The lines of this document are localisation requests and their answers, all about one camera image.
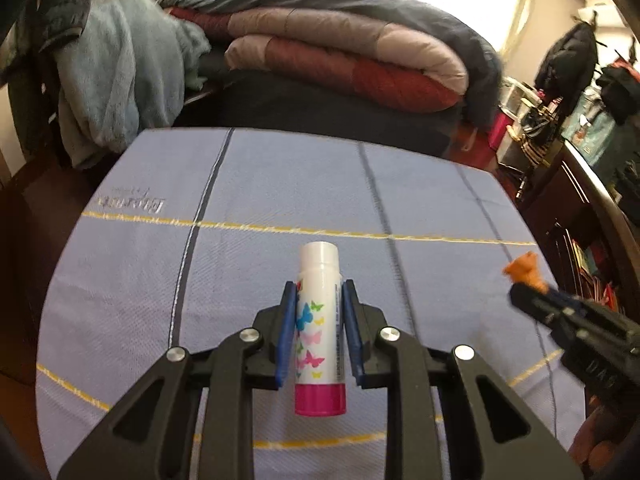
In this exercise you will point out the white air conditioner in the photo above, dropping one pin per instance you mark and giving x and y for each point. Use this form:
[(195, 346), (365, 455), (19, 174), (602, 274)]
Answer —
[(606, 15)]

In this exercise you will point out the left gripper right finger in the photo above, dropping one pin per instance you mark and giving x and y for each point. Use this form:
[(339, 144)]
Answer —
[(449, 414)]

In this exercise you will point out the red black hanging bag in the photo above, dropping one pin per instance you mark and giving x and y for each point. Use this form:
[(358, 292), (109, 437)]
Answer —
[(619, 86)]

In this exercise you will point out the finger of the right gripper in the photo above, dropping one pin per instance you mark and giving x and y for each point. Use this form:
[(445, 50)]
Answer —
[(540, 299)]

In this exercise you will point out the black hanging jacket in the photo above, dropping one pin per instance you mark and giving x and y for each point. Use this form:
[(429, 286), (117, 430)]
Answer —
[(568, 67)]

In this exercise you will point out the dark blue blanket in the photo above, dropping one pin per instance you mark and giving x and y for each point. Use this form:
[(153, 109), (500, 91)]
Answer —
[(480, 59)]

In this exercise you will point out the folded pink red quilt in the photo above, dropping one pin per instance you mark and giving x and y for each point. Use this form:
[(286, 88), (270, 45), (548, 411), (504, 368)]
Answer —
[(386, 63)]

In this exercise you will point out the white pink glue stick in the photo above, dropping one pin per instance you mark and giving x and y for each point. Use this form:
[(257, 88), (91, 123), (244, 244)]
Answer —
[(319, 347)]

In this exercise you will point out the dark bed base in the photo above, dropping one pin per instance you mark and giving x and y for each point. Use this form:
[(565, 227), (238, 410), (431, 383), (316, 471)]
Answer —
[(262, 100)]

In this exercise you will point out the orange wrapper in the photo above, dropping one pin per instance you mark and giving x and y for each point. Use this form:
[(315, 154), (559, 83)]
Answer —
[(525, 270)]

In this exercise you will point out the light blue fleece garment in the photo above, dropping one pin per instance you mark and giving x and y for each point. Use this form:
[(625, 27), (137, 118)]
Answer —
[(127, 72)]

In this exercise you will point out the person's right hand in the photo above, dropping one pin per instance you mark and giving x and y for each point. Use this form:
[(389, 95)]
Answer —
[(598, 439)]

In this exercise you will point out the blue striped table cloth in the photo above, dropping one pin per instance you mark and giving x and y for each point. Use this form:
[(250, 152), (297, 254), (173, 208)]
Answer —
[(195, 230)]

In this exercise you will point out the dark wooden dresser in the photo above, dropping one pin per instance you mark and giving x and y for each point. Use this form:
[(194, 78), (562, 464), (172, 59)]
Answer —
[(584, 236)]

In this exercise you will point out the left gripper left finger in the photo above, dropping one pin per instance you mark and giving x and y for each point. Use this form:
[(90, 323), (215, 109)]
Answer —
[(191, 414)]

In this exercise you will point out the teal patterned bag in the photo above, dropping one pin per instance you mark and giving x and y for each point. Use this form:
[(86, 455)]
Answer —
[(590, 127)]

